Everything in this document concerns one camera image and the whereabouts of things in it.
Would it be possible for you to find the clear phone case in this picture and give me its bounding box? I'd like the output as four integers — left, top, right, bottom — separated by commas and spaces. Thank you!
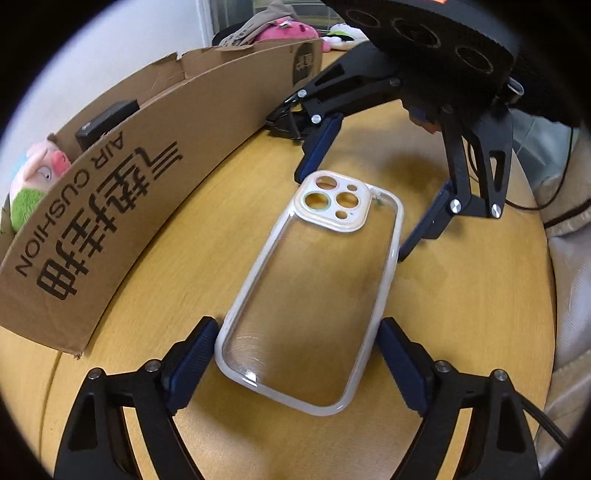
215, 170, 405, 417

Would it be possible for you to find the thin black cable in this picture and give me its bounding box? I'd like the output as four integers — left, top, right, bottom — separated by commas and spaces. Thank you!
505, 124, 576, 212

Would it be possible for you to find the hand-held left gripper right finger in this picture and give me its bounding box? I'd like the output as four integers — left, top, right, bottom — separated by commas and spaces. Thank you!
379, 316, 541, 480

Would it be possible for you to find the black rectangular box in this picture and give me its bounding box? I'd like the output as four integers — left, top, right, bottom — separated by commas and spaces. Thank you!
75, 99, 140, 151

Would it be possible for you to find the black braided cable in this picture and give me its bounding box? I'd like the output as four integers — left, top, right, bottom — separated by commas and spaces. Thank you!
521, 396, 572, 449

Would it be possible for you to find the pink pig plush toy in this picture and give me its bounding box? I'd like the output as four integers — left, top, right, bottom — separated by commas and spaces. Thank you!
8, 133, 73, 232

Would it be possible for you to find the white and green plush toy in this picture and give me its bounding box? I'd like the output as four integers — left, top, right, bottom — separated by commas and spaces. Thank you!
320, 23, 366, 52

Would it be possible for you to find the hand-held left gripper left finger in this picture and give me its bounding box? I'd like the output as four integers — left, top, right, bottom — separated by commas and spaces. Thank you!
54, 316, 220, 480

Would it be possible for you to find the beige cloth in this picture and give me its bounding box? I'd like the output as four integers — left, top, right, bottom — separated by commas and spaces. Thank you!
213, 0, 298, 48

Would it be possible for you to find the bright pink plush toy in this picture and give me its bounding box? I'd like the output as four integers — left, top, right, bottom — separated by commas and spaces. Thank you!
253, 18, 320, 43

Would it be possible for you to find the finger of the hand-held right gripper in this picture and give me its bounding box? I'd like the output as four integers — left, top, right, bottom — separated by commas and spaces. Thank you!
281, 41, 407, 185
398, 104, 515, 263

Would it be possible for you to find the black clip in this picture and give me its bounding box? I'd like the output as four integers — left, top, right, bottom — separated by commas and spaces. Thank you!
264, 102, 315, 145

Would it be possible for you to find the brown cardboard box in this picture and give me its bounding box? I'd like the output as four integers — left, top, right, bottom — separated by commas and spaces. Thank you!
0, 36, 324, 359

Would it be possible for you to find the person's beige jacket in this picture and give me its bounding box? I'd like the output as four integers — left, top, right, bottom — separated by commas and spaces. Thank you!
508, 107, 591, 464

